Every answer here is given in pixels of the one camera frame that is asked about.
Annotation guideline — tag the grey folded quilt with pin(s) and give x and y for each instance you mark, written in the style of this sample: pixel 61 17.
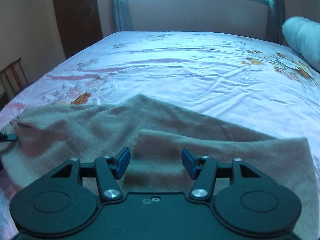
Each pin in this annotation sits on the grey folded quilt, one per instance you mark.
pixel 302 35

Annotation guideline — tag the white floral bed sheet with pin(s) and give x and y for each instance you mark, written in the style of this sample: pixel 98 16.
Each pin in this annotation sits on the white floral bed sheet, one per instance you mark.
pixel 252 83

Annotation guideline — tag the grey curtain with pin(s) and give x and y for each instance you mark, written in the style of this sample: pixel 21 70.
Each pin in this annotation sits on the grey curtain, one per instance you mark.
pixel 121 15

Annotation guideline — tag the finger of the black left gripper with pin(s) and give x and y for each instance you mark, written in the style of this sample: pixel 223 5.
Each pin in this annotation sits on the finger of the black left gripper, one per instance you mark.
pixel 8 137

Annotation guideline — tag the wooden chair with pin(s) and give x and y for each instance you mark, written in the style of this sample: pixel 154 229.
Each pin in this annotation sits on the wooden chair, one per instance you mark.
pixel 15 76

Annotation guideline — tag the grey-brown fleece pants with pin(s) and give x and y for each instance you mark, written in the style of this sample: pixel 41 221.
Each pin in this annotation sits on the grey-brown fleece pants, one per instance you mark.
pixel 156 133

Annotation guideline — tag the dark wooden door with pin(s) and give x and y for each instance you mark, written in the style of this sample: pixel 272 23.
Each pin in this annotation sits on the dark wooden door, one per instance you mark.
pixel 78 23

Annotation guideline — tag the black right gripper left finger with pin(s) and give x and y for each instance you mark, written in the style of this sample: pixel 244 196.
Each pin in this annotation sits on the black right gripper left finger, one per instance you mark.
pixel 66 180

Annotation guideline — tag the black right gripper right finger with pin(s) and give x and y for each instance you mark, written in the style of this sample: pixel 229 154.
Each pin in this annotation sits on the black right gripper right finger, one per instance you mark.
pixel 205 170

